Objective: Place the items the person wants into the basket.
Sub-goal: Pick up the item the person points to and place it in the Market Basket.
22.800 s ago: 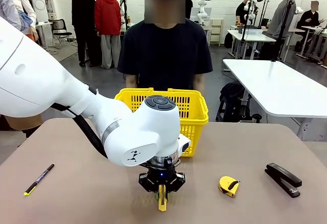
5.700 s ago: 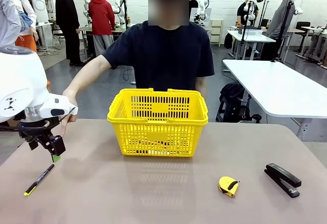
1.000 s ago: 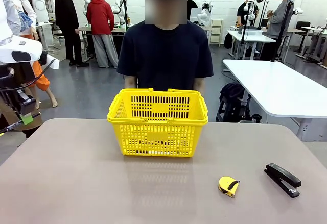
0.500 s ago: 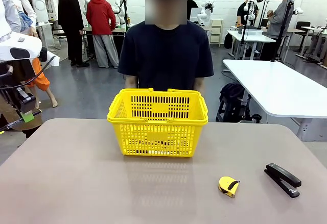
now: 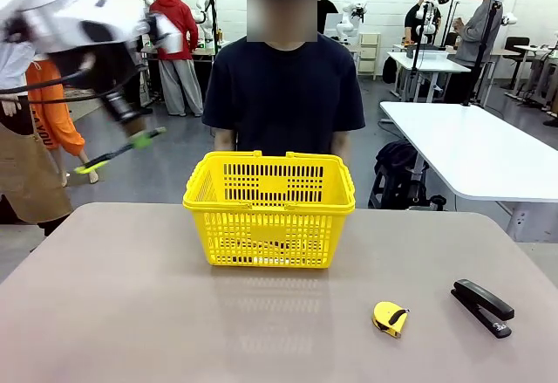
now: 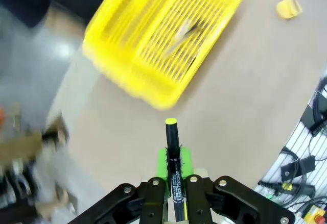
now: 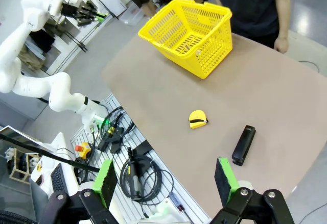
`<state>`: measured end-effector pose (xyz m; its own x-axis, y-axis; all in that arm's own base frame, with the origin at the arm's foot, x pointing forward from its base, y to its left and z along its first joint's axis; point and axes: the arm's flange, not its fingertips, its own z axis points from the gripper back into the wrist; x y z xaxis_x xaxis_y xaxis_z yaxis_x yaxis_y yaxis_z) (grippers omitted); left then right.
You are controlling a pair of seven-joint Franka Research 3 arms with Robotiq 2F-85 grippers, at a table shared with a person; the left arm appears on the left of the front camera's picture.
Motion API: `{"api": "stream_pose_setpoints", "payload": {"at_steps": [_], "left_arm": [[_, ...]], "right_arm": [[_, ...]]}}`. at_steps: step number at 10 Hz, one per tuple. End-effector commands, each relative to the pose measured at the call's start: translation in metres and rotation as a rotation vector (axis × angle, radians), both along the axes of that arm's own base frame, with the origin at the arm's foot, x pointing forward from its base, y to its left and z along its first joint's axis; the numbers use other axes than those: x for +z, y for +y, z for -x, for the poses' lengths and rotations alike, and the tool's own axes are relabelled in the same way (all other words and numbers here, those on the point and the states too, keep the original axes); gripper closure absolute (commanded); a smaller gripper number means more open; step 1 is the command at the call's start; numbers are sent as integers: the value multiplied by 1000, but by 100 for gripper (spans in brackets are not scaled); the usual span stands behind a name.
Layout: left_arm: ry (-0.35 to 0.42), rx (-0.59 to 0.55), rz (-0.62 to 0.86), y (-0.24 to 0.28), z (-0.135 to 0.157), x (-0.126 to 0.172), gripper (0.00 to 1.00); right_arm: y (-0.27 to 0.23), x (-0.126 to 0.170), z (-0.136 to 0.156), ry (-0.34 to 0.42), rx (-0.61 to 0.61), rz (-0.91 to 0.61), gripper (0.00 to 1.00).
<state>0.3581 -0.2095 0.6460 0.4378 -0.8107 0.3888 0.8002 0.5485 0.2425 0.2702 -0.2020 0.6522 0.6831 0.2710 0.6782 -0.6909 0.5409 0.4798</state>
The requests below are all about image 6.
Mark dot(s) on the yellow tape measure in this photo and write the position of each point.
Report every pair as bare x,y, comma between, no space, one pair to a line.
288,7

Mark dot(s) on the white black-capped marker pen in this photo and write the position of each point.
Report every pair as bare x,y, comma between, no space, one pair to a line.
185,34

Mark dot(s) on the yellow plastic shopping basket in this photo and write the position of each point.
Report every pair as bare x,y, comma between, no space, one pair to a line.
153,55

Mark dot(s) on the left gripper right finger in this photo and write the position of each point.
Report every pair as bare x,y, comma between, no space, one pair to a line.
224,203

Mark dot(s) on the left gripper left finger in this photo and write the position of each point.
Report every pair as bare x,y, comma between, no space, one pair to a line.
143,201

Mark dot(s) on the brown cardboard box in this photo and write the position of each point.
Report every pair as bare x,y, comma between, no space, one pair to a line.
23,142

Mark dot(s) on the person's right forearm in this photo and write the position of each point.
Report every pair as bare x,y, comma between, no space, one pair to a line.
65,22

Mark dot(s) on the black yellow-tipped highlighter pen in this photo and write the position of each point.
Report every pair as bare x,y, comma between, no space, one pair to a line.
171,142

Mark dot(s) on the yellow emergency stop button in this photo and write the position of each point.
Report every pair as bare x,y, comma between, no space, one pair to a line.
316,215

